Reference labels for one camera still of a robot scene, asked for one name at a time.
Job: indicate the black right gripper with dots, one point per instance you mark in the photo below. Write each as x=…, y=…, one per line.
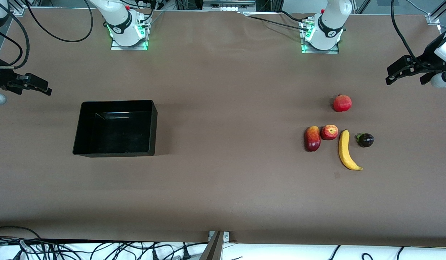
x=0, y=77

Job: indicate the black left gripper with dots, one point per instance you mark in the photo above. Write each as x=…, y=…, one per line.
x=426, y=66

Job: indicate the black plastic box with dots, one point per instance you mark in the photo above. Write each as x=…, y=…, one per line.
x=114, y=130

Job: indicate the red apple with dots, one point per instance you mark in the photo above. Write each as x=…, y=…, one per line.
x=329, y=132

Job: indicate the yellow banana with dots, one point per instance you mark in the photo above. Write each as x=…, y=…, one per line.
x=345, y=151

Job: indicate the red pomegranate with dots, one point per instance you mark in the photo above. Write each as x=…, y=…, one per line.
x=342, y=103

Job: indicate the dark purple eggplant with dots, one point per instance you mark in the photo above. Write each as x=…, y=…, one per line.
x=366, y=140

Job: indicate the red yellow mango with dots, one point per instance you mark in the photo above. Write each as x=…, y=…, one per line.
x=312, y=139

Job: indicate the brown table cover sheet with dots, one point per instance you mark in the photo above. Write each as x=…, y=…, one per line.
x=223, y=187

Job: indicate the dark grey metal bar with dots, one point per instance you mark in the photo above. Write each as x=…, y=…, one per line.
x=213, y=249

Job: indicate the aluminium frame profile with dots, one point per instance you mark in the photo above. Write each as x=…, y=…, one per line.
x=18, y=11
x=434, y=20

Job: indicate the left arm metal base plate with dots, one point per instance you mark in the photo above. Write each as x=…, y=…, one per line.
x=320, y=51

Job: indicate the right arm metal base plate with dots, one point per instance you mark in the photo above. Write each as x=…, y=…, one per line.
x=119, y=47

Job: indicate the silver metal rail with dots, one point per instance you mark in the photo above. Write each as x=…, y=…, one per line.
x=226, y=7

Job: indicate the silver bracket plate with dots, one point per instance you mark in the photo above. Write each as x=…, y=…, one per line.
x=226, y=236

